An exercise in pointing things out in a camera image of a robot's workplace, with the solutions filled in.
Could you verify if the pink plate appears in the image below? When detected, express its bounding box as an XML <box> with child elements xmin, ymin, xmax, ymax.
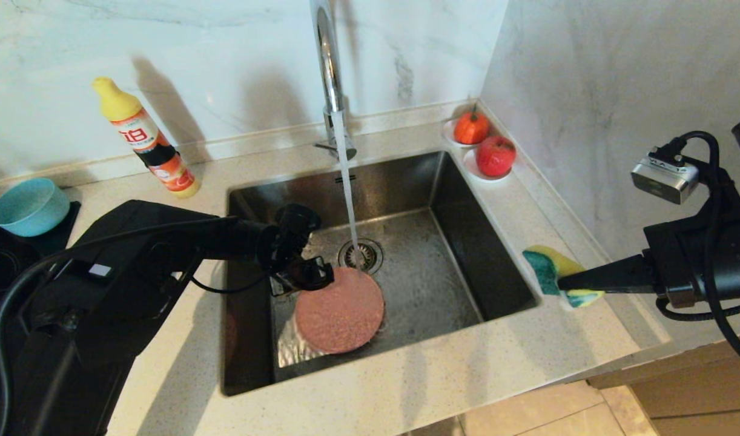
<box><xmin>294</xmin><ymin>267</ymin><xmax>385</xmax><ymax>355</ymax></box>

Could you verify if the yellow green sponge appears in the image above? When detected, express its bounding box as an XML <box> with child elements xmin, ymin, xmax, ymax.
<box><xmin>523</xmin><ymin>245</ymin><xmax>606</xmax><ymax>308</ymax></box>

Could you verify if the orange detergent bottle yellow cap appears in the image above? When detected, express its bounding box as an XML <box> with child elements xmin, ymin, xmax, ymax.
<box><xmin>92</xmin><ymin>76</ymin><xmax>200</xmax><ymax>199</ymax></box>

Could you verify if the chrome faucet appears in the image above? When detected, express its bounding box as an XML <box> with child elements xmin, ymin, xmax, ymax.
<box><xmin>309</xmin><ymin>0</ymin><xmax>357</xmax><ymax>162</ymax></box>

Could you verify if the blue bowl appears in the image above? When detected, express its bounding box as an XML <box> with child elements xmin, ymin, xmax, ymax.
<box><xmin>0</xmin><ymin>177</ymin><xmax>71</xmax><ymax>237</ymax></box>

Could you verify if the metal sink drain strainer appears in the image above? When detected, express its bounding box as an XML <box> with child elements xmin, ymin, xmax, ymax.
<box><xmin>338</xmin><ymin>238</ymin><xmax>384</xmax><ymax>276</ymax></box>

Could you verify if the stainless steel sink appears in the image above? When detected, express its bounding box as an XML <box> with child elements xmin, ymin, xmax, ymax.
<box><xmin>223</xmin><ymin>151</ymin><xmax>541</xmax><ymax>397</ymax></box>

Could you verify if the clear water stream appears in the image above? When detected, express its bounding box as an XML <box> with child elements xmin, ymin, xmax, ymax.
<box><xmin>332</xmin><ymin>111</ymin><xmax>367</xmax><ymax>273</ymax></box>

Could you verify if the brown wooden cabinet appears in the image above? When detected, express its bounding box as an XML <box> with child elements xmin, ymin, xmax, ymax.
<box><xmin>588</xmin><ymin>330</ymin><xmax>740</xmax><ymax>436</ymax></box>

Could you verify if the red toy apple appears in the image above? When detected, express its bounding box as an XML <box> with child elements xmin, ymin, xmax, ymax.
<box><xmin>475</xmin><ymin>136</ymin><xmax>518</xmax><ymax>178</ymax></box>

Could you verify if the small white dish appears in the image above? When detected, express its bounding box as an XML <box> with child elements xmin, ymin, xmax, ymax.
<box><xmin>441</xmin><ymin>118</ymin><xmax>489</xmax><ymax>150</ymax></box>
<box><xmin>463</xmin><ymin>148</ymin><xmax>512</xmax><ymax>182</ymax></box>

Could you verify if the orange toy persimmon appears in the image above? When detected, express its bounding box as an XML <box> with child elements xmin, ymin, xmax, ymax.
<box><xmin>453</xmin><ymin>106</ymin><xmax>490</xmax><ymax>146</ymax></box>

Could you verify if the black induction cooktop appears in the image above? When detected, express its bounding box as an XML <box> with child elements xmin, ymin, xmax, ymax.
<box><xmin>0</xmin><ymin>202</ymin><xmax>81</xmax><ymax>388</ymax></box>

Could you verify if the black braided cable sleeve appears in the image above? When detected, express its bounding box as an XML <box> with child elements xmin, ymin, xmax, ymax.
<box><xmin>656</xmin><ymin>297</ymin><xmax>740</xmax><ymax>322</ymax></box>

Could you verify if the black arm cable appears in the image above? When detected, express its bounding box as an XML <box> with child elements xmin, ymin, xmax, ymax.
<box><xmin>649</xmin><ymin>130</ymin><xmax>740</xmax><ymax>372</ymax></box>
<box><xmin>0</xmin><ymin>217</ymin><xmax>274</xmax><ymax>436</ymax></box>

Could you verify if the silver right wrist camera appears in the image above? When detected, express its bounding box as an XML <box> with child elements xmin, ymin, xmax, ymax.
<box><xmin>630</xmin><ymin>148</ymin><xmax>701</xmax><ymax>205</ymax></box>

